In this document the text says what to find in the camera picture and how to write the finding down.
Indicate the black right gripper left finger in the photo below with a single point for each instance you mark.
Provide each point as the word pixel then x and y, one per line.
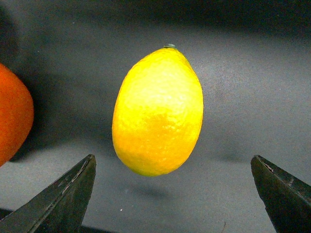
pixel 60 207

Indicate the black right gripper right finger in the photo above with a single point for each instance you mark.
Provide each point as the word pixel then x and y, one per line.
pixel 287 199

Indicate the yellow lemon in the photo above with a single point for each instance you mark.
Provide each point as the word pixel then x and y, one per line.
pixel 158 113

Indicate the orange behind right finger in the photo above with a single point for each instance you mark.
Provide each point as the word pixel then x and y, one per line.
pixel 16 114

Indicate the black front fruit tray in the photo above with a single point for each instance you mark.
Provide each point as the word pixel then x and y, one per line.
pixel 253 59

